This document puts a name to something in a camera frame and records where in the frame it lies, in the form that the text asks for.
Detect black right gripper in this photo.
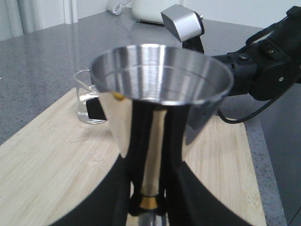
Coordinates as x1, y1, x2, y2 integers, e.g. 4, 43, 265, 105
215, 6, 301, 101

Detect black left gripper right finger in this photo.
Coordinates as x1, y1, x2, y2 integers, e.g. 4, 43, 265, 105
166, 162, 250, 226

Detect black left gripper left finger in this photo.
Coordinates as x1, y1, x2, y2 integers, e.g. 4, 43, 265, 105
52, 156, 130, 226

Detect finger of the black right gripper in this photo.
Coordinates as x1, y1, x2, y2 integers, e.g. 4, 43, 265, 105
86, 97, 107, 120

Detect small glass beaker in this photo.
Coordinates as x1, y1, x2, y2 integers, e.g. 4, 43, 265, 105
73, 69, 106, 124

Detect steel double jigger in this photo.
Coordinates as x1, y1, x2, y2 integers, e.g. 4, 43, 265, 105
91, 44, 233, 216

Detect wooden cutting board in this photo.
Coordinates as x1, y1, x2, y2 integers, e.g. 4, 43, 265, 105
0, 89, 266, 226

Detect white appliance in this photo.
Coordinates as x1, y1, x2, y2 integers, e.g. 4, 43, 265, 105
132, 0, 184, 24

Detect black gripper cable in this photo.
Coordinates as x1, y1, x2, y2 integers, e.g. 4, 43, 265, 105
216, 96, 280, 124

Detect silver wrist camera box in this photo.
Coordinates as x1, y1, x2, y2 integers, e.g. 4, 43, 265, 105
161, 4, 205, 42

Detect white cable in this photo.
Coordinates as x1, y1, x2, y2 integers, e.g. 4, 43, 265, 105
107, 0, 134, 15

